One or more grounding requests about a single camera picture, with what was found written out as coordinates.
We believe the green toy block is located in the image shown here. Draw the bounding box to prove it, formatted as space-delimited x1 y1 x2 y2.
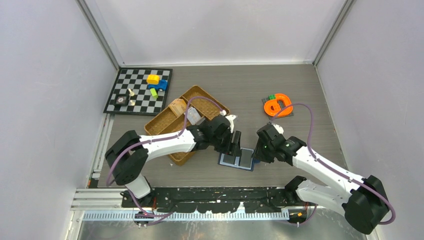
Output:
149 88 158 100

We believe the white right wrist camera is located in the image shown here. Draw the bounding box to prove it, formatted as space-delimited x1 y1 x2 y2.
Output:
271 122 284 134

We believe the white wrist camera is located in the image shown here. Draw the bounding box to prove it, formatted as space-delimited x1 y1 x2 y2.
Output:
221 114 237 133
271 122 284 134

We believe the black VIP credit card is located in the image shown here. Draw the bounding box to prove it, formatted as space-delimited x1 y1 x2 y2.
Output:
221 154 236 165

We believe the blue toy car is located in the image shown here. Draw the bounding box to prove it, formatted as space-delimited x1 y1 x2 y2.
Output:
147 79 168 92

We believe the metal chess pawn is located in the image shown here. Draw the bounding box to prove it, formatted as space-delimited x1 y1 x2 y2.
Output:
127 88 135 97

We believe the blue leather card holder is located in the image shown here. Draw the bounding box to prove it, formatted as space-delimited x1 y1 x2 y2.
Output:
217 150 261 172

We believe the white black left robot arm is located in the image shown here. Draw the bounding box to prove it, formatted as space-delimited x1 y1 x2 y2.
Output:
104 114 241 207

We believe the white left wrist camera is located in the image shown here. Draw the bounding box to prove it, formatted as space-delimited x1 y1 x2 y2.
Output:
221 114 237 133

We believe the yellow toy block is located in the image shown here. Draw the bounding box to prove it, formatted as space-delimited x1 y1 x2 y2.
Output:
146 74 161 85

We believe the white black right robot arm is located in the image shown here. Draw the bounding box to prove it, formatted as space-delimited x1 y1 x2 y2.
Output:
254 123 390 235

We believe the black mounting rail base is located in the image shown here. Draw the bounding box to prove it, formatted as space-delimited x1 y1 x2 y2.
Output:
138 186 306 214

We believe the silver credit card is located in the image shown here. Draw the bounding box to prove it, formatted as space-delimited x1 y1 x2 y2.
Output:
185 106 202 125

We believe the black square chess piece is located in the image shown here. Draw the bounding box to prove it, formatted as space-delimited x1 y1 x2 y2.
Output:
113 94 130 106

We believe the black white checkerboard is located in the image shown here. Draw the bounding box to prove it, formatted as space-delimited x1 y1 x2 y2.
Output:
103 67 173 116

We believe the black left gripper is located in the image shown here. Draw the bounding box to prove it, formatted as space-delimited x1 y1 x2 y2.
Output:
210 129 241 157

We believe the grey base plate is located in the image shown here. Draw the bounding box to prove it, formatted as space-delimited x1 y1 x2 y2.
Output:
261 95 286 120

